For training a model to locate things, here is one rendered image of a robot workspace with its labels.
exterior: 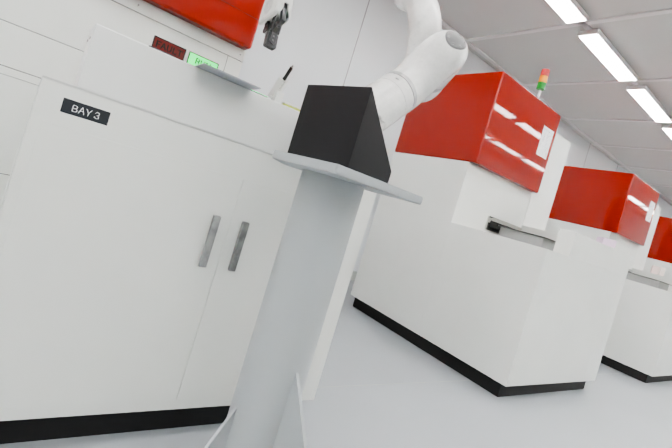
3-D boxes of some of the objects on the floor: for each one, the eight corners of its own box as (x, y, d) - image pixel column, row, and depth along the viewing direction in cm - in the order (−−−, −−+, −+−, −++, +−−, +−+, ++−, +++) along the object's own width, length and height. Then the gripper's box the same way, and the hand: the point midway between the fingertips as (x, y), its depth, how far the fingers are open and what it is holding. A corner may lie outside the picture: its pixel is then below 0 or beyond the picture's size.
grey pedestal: (404, 571, 95) (511, 221, 95) (243, 699, 63) (403, 174, 63) (272, 434, 130) (350, 180, 131) (126, 472, 99) (229, 136, 99)
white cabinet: (-39, 331, 135) (37, 86, 135) (235, 340, 193) (287, 169, 193) (-82, 470, 84) (40, 75, 84) (309, 426, 142) (380, 192, 142)
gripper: (307, -16, 116) (295, 45, 113) (279, 5, 127) (267, 61, 124) (284, -31, 111) (271, 32, 108) (257, -8, 123) (244, 49, 120)
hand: (270, 41), depth 117 cm, fingers closed
